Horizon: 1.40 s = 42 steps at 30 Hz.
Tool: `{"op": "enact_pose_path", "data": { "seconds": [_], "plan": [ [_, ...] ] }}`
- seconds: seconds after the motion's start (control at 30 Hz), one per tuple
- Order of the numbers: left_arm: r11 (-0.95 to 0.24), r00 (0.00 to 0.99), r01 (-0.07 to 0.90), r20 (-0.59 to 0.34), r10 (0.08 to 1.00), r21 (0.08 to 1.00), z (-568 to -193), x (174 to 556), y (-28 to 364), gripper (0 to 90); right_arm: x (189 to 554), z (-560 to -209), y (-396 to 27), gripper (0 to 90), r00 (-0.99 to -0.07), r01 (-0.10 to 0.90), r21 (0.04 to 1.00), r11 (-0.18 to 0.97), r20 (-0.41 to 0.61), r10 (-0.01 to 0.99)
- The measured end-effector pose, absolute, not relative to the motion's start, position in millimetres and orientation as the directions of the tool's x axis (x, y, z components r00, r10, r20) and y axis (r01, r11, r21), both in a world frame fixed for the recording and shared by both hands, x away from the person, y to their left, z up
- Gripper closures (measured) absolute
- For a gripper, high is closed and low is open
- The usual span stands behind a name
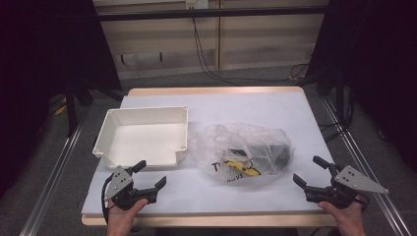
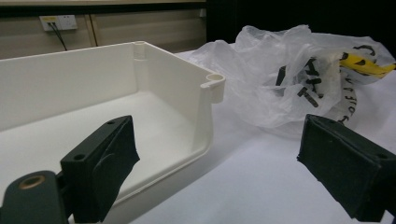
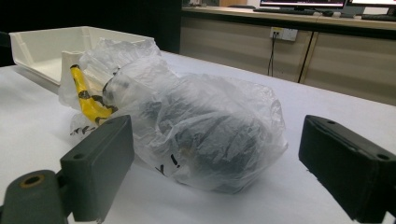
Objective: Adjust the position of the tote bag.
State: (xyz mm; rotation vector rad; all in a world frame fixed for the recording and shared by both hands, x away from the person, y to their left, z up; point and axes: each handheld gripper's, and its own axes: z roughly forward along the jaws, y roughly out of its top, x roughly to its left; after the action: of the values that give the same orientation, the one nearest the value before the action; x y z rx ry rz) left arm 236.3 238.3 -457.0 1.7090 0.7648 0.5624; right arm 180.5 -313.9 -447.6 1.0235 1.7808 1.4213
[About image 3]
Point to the wide computer monitor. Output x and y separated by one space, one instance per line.
302 3

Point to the black keyboard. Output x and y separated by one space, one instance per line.
378 17
283 11

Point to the clear printed plastic bag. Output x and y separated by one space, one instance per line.
199 102

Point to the black computer mouse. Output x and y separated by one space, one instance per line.
328 13

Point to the white plastic bin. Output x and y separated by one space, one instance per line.
43 49

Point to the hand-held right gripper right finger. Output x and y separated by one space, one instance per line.
348 168

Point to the white wall socket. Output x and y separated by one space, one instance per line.
285 33

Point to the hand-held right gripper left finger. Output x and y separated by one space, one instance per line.
99 168

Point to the long wooden desk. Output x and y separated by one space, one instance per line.
243 13

